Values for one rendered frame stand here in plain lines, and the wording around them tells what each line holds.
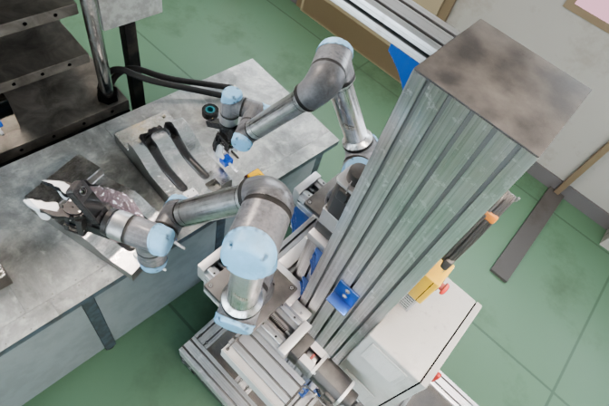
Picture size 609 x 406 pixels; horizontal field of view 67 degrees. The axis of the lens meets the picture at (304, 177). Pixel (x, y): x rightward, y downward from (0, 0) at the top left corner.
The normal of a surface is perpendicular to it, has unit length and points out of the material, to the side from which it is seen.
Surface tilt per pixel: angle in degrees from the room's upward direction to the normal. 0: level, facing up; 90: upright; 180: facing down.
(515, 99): 0
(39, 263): 0
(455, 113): 90
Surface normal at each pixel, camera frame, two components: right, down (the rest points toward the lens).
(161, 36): 0.18, -0.58
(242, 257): -0.26, 0.66
